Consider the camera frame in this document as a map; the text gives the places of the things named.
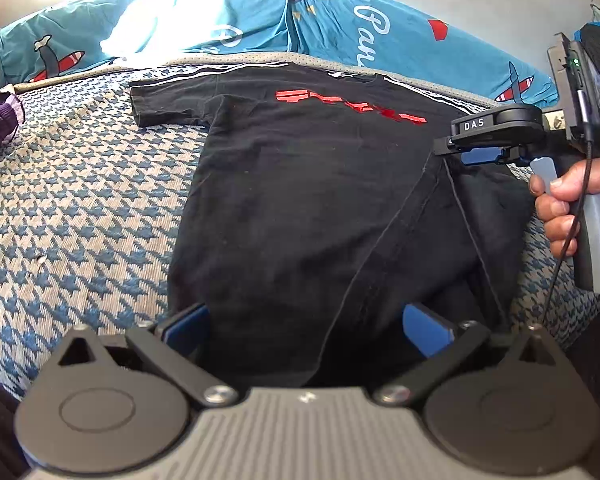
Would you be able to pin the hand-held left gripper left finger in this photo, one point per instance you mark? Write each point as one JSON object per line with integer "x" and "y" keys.
{"x": 187, "y": 327}

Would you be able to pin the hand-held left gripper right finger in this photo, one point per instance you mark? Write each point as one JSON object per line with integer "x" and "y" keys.
{"x": 425, "y": 327}

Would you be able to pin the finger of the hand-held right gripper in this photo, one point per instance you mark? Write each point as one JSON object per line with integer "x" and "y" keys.
{"x": 482, "y": 158}
{"x": 445, "y": 147}

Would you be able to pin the black t-shirt red print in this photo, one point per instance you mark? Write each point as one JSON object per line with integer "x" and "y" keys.
{"x": 300, "y": 200}

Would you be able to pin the person's right hand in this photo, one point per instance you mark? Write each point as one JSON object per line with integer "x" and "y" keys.
{"x": 555, "y": 210}

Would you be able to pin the houndstooth covered sofa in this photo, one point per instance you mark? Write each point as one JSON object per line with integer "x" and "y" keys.
{"x": 80, "y": 210}

